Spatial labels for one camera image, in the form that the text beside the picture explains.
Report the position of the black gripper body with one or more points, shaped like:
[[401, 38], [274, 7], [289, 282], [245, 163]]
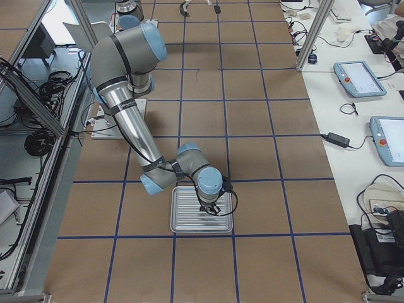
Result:
[[207, 206]]

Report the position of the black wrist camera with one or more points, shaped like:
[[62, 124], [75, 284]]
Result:
[[226, 185]]

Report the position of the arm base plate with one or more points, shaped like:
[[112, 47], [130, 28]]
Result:
[[131, 121]]

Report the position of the lower blue teach pendant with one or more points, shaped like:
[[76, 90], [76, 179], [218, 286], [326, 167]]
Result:
[[387, 133]]

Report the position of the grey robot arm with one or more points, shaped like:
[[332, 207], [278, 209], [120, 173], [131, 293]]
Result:
[[120, 69]]

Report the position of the upper blue teach pendant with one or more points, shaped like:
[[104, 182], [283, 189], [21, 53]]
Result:
[[358, 80]]

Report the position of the blue teach pendant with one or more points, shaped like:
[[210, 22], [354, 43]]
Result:
[[387, 133], [358, 80]]

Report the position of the black power adapter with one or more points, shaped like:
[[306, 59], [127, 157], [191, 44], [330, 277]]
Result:
[[338, 140]]

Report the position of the white paper cup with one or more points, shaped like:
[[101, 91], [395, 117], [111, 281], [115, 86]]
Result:
[[343, 34]]

